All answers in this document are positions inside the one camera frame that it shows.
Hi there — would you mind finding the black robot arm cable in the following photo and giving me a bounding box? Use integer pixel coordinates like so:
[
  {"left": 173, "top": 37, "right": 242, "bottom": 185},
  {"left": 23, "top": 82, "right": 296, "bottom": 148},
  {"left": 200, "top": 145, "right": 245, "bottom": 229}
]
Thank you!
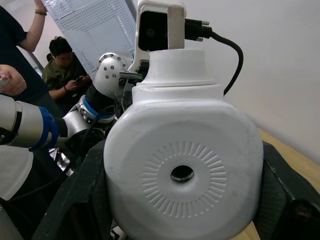
[{"left": 63, "top": 104, "right": 116, "bottom": 176}]

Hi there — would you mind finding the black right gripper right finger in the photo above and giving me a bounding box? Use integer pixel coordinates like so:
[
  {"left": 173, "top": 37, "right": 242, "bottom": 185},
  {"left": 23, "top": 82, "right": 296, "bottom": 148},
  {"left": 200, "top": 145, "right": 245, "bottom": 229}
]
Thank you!
[{"left": 251, "top": 141, "right": 320, "bottom": 240}]

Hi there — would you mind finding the seated person in green shirt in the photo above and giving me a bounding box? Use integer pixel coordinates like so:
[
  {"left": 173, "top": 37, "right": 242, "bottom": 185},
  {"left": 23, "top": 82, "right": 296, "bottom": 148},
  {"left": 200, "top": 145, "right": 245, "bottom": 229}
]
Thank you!
[{"left": 41, "top": 36, "right": 94, "bottom": 111}]

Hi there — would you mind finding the standing person's bare hand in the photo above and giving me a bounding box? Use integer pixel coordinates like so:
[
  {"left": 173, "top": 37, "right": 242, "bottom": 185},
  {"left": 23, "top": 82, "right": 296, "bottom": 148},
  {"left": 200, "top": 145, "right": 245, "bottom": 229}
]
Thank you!
[{"left": 0, "top": 64, "right": 28, "bottom": 96}]

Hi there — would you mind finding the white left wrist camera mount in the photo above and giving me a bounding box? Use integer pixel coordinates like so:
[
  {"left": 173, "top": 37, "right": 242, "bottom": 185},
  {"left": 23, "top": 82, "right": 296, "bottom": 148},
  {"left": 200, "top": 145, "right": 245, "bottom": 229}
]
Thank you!
[{"left": 127, "top": 0, "right": 187, "bottom": 73}]

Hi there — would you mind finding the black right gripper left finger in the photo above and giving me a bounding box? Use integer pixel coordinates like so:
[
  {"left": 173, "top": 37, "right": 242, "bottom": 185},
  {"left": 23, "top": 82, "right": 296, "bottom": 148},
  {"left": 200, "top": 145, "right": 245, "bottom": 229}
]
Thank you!
[{"left": 31, "top": 139, "right": 114, "bottom": 240}]

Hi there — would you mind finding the standing person in dark shirt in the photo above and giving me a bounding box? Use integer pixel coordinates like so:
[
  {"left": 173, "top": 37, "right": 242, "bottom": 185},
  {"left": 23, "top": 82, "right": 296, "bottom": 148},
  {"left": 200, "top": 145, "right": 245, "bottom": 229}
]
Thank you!
[{"left": 0, "top": 0, "right": 65, "bottom": 120}]

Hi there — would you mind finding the white translucent plastic object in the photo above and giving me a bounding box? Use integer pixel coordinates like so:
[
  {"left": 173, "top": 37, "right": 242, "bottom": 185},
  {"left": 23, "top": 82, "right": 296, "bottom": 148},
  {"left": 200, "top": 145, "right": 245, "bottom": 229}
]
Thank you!
[{"left": 0, "top": 144, "right": 35, "bottom": 201}]

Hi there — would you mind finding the white perforated metal panel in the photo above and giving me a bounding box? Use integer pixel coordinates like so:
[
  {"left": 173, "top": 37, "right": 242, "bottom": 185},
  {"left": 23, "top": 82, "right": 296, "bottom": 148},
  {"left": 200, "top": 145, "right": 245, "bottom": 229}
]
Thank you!
[{"left": 41, "top": 0, "right": 139, "bottom": 81}]

